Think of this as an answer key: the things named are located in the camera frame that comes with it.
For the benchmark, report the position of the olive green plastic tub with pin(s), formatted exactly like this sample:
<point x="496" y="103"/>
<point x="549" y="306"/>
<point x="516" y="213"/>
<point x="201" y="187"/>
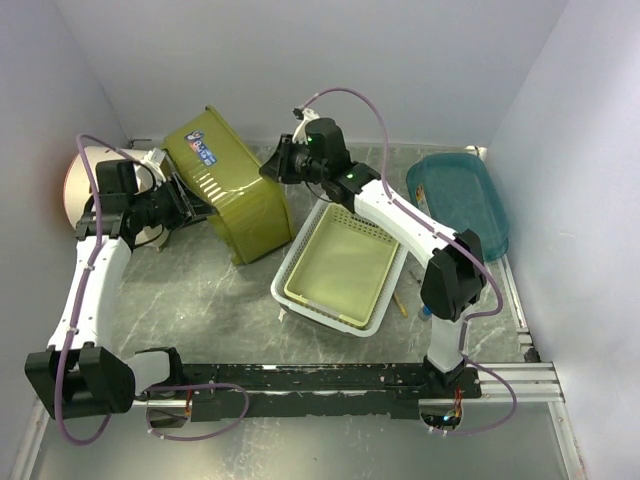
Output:
<point x="252" y="215"/>

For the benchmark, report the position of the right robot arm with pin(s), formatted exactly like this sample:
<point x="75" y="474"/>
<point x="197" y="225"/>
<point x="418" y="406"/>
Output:
<point x="316" y="153"/>

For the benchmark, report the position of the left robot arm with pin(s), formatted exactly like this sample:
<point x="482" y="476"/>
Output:
<point x="78" y="375"/>

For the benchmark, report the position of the aluminium front frame rail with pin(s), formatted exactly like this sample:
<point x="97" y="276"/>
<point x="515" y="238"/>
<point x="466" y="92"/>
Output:
<point x="518" y="428"/>

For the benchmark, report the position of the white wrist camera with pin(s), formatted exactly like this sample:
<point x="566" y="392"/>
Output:
<point x="156" y="160"/>
<point x="304" y="115"/>

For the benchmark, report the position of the small blue capped vial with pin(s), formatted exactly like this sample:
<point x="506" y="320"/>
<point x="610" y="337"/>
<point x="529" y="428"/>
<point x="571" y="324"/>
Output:
<point x="425" y="313"/>

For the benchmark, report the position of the translucent blue plastic container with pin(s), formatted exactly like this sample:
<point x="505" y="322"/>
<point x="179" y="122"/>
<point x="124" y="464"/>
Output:
<point x="456" y="190"/>

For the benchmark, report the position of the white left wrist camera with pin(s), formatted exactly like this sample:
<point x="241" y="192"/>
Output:
<point x="156" y="160"/>

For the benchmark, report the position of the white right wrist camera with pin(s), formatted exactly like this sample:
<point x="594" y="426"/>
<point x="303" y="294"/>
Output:
<point x="304" y="115"/>

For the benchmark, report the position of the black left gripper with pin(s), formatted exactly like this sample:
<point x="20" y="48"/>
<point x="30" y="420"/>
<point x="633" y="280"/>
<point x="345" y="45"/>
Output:
<point x="187" y="208"/>

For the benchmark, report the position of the yellow pencil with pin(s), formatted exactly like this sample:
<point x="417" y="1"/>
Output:
<point x="400" y="305"/>

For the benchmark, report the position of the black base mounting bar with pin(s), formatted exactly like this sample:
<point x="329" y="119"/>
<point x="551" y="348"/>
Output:
<point x="398" y="390"/>

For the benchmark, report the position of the pale yellow perforated basket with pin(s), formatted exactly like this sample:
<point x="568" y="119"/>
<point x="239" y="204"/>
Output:
<point x="340" y="270"/>

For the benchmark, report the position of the beige cylindrical roll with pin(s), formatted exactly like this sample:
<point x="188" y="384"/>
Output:
<point x="77" y="191"/>

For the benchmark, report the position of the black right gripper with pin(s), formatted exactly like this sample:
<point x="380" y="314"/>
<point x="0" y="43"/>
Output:
<point x="279" y="166"/>

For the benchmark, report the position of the clear syringe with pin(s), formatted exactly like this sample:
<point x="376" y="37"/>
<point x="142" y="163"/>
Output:
<point x="416" y="276"/>

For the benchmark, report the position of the white plastic tray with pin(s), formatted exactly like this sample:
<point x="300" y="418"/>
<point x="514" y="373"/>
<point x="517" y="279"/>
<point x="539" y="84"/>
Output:
<point x="290" y="295"/>

